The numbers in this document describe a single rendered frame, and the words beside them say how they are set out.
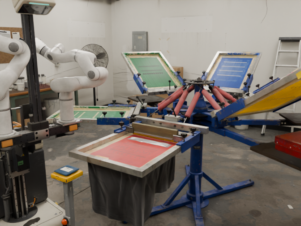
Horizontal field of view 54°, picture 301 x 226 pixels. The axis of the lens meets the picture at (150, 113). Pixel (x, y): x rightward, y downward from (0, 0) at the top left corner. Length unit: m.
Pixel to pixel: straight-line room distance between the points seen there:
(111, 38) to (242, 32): 3.29
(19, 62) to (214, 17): 5.01
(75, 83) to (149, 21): 5.25
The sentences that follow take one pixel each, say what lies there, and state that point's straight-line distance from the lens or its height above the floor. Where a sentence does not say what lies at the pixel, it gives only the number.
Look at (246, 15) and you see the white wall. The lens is 6.21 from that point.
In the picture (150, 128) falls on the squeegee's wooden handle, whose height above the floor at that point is 1.04.
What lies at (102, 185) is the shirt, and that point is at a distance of 2.05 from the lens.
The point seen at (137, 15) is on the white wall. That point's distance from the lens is 7.30.
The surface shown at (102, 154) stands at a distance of 2.03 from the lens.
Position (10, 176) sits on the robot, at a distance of 2.58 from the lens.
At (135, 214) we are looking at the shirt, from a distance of 1.97.
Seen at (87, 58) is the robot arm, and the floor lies 1.59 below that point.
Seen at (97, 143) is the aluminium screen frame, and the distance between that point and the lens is 2.17.
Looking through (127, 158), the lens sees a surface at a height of 0.96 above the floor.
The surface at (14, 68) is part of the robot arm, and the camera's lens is 1.89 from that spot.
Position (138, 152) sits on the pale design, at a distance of 2.04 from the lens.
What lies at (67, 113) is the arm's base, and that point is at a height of 1.20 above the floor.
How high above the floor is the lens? 1.69
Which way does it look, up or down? 14 degrees down
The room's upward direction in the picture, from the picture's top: straight up
